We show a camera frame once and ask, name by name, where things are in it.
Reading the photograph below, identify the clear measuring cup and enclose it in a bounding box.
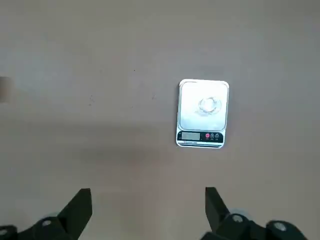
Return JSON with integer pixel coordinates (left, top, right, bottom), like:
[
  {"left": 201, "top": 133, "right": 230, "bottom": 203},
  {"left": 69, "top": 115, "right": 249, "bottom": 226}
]
[{"left": 196, "top": 96, "right": 224, "bottom": 117}]

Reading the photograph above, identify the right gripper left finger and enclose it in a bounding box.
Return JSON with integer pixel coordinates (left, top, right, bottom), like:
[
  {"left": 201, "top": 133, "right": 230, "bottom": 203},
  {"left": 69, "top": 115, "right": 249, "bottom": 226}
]
[{"left": 0, "top": 187, "right": 93, "bottom": 240}]

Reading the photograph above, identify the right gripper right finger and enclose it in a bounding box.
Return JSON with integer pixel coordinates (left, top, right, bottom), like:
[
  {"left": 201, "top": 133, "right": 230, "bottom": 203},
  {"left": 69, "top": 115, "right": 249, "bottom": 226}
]
[{"left": 199, "top": 186, "right": 310, "bottom": 240}]

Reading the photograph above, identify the white electronic scale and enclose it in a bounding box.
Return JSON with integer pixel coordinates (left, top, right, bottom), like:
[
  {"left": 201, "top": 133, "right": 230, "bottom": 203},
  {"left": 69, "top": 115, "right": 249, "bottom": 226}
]
[{"left": 175, "top": 78, "right": 231, "bottom": 149}]

